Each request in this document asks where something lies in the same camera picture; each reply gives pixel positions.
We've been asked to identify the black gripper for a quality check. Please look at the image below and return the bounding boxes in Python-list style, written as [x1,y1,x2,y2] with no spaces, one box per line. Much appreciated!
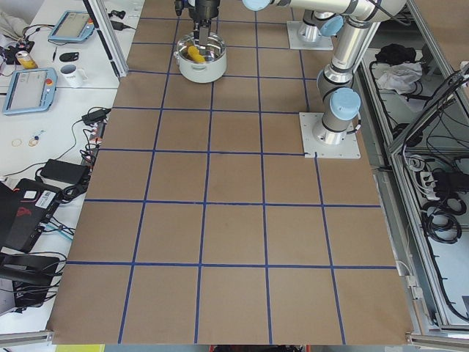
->
[174,0,220,55]

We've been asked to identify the yellow corn cob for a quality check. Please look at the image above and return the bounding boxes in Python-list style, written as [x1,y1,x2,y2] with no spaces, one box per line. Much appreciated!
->
[187,45,206,63]

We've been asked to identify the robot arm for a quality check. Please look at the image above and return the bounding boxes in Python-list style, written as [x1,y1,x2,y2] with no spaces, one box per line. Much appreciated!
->
[243,1,405,145]
[174,1,344,53]

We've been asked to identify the pale green electric pot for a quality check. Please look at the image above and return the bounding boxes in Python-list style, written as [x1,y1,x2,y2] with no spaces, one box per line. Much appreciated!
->
[174,32,227,84]

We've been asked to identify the upper blue teach pendant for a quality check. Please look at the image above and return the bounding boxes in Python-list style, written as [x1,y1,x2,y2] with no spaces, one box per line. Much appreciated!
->
[48,10,95,43]

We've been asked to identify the blue teach pendant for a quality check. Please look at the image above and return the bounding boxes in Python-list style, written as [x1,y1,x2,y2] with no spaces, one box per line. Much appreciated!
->
[48,10,95,43]
[2,67,57,115]

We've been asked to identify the black round case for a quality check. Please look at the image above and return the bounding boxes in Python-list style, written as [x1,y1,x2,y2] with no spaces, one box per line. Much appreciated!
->
[59,51,80,62]

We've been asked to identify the small black charger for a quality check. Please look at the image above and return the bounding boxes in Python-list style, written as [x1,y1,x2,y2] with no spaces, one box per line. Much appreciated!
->
[81,108,111,125]

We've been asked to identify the white mug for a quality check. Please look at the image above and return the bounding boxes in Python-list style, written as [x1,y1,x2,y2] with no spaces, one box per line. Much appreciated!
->
[60,64,88,88]

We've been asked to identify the lower blue teach pendant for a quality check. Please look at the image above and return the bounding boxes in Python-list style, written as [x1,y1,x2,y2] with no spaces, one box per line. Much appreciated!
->
[2,67,57,115]

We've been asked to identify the black cloth bundle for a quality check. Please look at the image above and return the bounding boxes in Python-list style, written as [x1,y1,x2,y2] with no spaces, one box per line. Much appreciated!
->
[375,43,416,65]

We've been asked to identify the black power brick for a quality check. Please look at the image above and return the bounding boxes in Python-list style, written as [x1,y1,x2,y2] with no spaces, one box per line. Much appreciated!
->
[40,159,89,185]

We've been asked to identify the white crumpled cloth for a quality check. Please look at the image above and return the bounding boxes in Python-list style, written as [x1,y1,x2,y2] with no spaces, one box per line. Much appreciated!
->
[377,63,423,94]

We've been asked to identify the black laptop with sticker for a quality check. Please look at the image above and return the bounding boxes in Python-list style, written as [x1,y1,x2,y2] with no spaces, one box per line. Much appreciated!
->
[1,178,62,253]

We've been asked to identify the black docking station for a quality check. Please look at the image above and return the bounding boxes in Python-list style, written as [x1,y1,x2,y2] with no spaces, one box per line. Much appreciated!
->
[1,252,67,313]

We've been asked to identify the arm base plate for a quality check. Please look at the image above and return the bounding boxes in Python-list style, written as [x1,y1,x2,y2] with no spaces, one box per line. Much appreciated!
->
[299,112,361,159]
[287,21,333,51]

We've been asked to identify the coiled black cables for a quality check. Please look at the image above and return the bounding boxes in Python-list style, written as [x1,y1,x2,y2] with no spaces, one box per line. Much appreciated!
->
[421,199,465,245]

